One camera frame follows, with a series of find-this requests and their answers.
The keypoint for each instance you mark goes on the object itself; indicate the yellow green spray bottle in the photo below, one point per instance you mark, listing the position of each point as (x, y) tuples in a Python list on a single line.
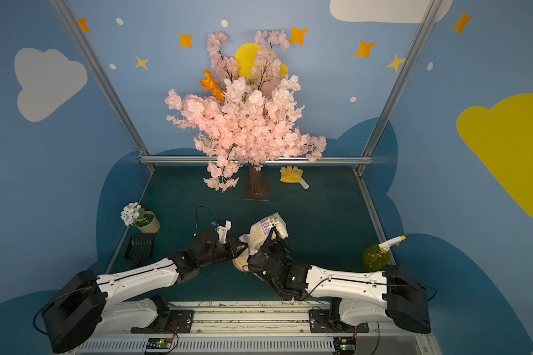
[(377, 256)]

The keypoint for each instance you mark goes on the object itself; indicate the beige flower pot white flowers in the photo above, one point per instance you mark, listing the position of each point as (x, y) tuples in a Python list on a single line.
[(133, 214)]

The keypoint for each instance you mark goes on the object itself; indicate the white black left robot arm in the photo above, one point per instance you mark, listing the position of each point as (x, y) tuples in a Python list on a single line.
[(72, 315)]

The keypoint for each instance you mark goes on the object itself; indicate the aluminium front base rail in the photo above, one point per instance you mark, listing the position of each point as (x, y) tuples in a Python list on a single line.
[(261, 327)]

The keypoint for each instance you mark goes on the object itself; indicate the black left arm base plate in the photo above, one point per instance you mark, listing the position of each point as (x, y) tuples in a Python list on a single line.
[(171, 321)]

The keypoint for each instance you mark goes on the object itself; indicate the left green circuit board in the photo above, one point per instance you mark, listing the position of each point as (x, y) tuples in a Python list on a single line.
[(159, 345)]

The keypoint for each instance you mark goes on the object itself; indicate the white purple oats bag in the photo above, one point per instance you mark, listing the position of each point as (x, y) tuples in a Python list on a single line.
[(260, 231)]

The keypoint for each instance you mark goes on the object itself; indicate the yellow hand-shaped toy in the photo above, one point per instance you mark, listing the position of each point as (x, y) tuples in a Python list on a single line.
[(291, 174)]

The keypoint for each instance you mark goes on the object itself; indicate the aluminium frame post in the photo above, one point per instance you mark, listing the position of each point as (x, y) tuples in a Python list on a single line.
[(68, 18), (419, 41)]

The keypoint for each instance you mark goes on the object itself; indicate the pink blossom artificial tree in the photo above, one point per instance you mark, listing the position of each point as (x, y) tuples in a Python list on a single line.
[(249, 114)]

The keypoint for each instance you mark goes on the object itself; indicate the aluminium left frame post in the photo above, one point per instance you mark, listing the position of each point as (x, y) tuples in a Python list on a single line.
[(68, 18)]

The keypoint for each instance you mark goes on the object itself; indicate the right green circuit board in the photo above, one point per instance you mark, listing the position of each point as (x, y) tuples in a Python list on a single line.
[(344, 346)]

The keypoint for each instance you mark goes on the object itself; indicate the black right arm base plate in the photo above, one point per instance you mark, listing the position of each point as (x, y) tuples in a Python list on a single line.
[(322, 321)]

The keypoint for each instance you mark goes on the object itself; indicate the aluminium right frame post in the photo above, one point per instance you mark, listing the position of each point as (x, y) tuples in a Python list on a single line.
[(419, 41)]

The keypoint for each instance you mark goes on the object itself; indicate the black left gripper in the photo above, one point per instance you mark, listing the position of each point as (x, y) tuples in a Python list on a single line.
[(230, 248)]

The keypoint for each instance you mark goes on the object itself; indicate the black plastic scoop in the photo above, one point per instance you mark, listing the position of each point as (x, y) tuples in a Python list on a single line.
[(140, 248)]

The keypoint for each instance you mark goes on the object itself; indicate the green circuit board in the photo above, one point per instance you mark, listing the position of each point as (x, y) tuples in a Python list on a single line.
[(344, 346), (159, 345)]

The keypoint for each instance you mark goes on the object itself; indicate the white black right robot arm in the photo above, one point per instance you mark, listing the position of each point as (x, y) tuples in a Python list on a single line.
[(388, 294)]

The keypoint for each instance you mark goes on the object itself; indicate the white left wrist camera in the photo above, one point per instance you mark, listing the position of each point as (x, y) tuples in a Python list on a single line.
[(222, 227)]

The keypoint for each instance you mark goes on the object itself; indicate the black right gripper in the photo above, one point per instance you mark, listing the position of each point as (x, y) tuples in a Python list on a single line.
[(269, 248)]

